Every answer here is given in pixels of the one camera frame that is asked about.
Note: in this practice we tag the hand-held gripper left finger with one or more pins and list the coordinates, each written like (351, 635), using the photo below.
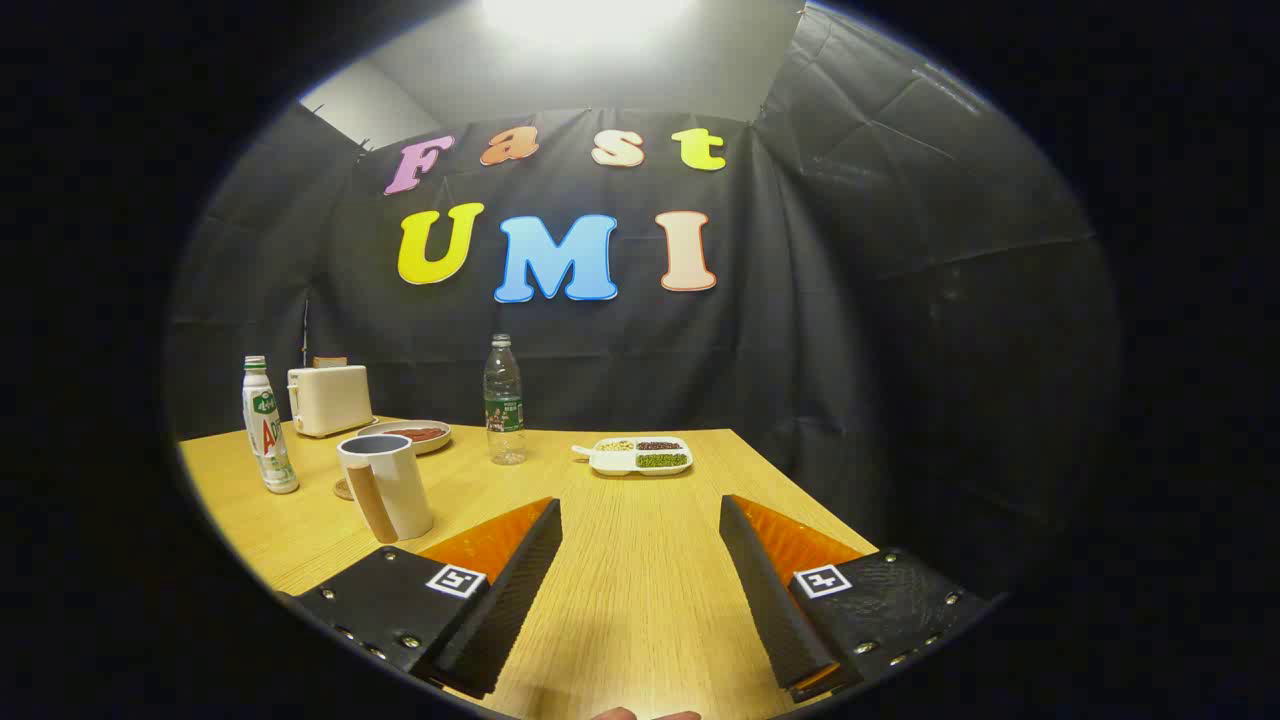
(500, 600)

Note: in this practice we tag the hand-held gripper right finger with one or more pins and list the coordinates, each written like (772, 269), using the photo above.
(770, 600)

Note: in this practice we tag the round cork coaster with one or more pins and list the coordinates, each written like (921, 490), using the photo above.
(343, 490)

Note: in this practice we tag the white juice bottle green label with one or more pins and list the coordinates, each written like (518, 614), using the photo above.
(268, 440)

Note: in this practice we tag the clear plastic water bottle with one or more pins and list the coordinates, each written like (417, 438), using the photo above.
(505, 410)

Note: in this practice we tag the wooden table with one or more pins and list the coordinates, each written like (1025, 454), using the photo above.
(620, 560)

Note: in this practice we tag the round beige plate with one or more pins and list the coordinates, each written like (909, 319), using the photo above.
(430, 447)

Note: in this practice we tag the red meat slice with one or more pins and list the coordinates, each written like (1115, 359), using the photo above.
(432, 437)
(405, 432)

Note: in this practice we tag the white divided tray with beans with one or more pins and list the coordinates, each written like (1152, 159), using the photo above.
(640, 468)

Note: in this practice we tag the black backdrop cloth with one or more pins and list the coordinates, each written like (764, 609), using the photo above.
(800, 350)

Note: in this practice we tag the cream toaster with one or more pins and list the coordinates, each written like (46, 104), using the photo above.
(330, 400)

